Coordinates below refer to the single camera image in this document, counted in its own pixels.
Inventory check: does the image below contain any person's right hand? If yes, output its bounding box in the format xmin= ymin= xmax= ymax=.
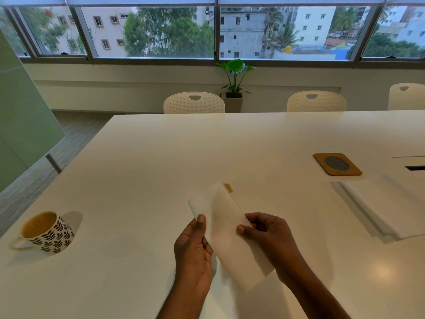
xmin=236 ymin=212 xmax=307 ymax=285

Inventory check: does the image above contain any person's left hand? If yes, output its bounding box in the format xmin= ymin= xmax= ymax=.
xmin=174 ymin=214 xmax=214 ymax=301

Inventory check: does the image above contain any white paper napkin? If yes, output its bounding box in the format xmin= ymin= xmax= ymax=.
xmin=187 ymin=182 xmax=275 ymax=293

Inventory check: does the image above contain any person's right forearm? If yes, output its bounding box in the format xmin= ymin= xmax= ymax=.
xmin=280 ymin=261 xmax=352 ymax=319

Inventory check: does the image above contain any person's left forearm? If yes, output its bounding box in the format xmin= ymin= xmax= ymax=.
xmin=156 ymin=285 xmax=210 ymax=319

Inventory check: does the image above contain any square cork coaster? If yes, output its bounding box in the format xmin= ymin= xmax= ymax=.
xmin=313 ymin=153 xmax=363 ymax=176

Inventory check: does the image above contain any white perforated chair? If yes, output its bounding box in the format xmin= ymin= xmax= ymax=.
xmin=163 ymin=92 xmax=226 ymax=114
xmin=286 ymin=90 xmax=347 ymax=113
xmin=387 ymin=83 xmax=425 ymax=111

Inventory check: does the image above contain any white square planter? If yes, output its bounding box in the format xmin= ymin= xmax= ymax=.
xmin=220 ymin=92 xmax=244 ymax=113

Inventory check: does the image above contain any stack of white paper napkins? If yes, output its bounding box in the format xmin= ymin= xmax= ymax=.
xmin=330 ymin=175 xmax=425 ymax=239

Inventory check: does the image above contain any leaf-patterned white coffee mug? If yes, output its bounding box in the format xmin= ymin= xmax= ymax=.
xmin=9 ymin=211 xmax=75 ymax=254

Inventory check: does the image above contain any green potted plant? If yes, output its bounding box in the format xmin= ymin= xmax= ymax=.
xmin=216 ymin=59 xmax=256 ymax=97

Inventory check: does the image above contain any coffee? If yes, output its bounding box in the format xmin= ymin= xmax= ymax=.
xmin=23 ymin=212 xmax=57 ymax=238

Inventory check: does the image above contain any frosted glass partition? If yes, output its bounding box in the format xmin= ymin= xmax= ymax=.
xmin=0 ymin=30 xmax=66 ymax=193

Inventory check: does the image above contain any metal partition post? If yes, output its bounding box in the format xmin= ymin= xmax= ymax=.
xmin=45 ymin=153 xmax=62 ymax=174

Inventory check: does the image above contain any aluminium window frame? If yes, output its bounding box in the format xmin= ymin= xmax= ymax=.
xmin=0 ymin=3 xmax=425 ymax=68

